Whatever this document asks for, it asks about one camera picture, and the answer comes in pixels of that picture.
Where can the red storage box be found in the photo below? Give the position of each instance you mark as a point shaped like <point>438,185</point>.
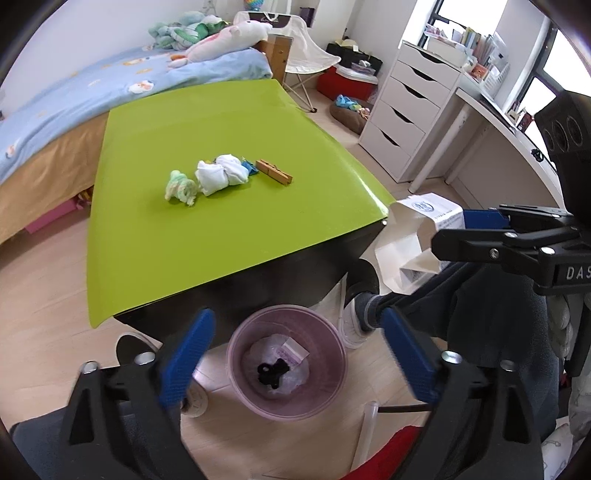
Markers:
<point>340,80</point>

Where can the blue binder clip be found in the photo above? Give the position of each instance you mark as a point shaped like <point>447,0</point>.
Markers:
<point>249,167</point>

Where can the white folding chair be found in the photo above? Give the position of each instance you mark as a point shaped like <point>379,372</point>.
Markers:
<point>306,59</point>

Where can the black bag with hat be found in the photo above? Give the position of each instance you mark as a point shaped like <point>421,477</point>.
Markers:
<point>349,56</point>

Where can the brown pet bed with toys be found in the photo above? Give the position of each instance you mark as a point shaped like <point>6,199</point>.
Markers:
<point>355,119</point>

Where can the white medicine box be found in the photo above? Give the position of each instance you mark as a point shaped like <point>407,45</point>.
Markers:
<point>403,250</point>

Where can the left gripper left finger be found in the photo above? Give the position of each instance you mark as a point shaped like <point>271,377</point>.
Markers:
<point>118,423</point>

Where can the white desk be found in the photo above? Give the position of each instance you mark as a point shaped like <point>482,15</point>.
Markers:
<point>485,160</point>

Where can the pink white plush toy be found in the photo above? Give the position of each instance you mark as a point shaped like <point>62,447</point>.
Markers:
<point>233,38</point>

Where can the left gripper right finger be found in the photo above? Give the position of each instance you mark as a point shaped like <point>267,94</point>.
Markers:
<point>480,425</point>

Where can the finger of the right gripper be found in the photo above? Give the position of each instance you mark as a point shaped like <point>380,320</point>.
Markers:
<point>512,251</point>
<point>503,216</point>

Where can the books on desk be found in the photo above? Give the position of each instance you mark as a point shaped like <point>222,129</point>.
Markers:
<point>484,57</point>

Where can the green plush blanket pile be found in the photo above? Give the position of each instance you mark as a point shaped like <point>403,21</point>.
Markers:
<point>192,27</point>

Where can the green white tissue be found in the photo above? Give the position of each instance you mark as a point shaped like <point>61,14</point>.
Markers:
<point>180,188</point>

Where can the wooden clothespin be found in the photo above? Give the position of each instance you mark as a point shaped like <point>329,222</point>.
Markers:
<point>273,172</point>

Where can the green table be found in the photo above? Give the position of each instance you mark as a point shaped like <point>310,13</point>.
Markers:
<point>145,245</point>

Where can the rainbow hanging bag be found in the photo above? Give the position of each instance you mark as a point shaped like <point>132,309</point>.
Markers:
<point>253,5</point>

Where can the black sock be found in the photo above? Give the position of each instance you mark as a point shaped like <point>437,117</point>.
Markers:
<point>270,375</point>

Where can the pink trash bin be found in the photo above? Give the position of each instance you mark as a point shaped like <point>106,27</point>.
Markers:
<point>304,391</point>

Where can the bed with blue sheet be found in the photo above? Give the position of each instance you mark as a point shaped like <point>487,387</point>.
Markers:
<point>51,145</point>

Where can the white drawer unit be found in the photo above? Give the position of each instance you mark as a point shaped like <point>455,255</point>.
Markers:
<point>410,102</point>

